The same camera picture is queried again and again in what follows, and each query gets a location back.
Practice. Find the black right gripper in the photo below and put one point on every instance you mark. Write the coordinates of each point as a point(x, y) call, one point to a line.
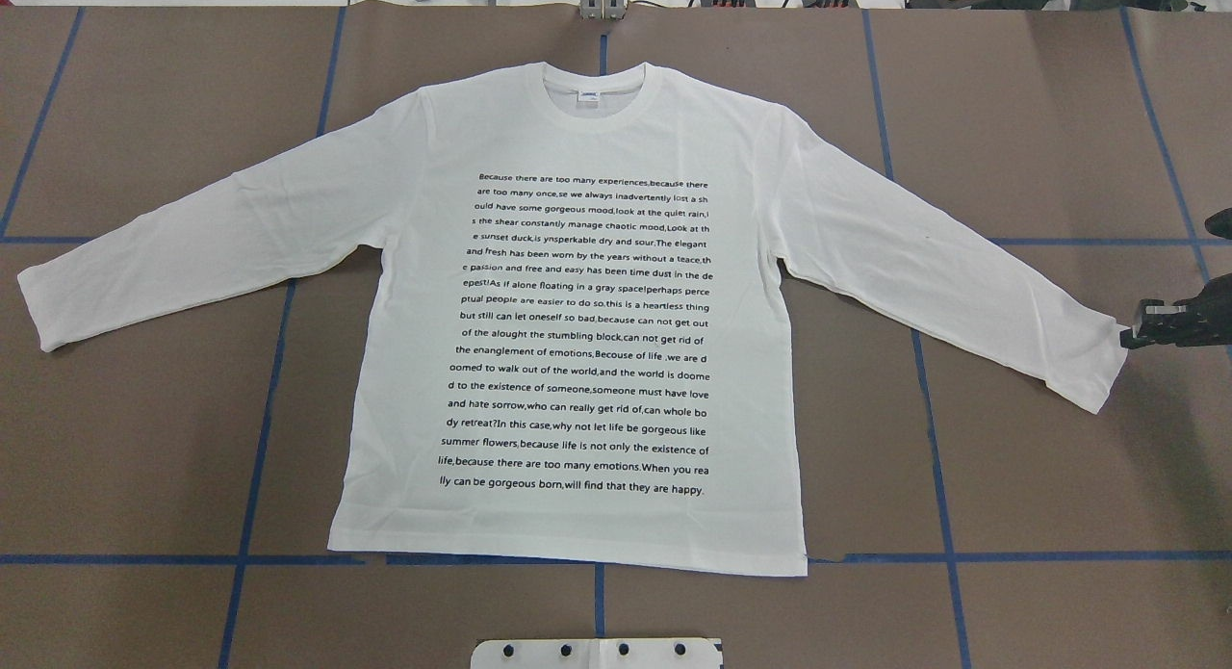
point(1196, 320)

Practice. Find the white long-sleeve printed shirt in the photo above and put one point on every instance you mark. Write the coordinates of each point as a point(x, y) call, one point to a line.
point(579, 347)

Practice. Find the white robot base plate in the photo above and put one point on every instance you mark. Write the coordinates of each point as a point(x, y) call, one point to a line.
point(663, 652)

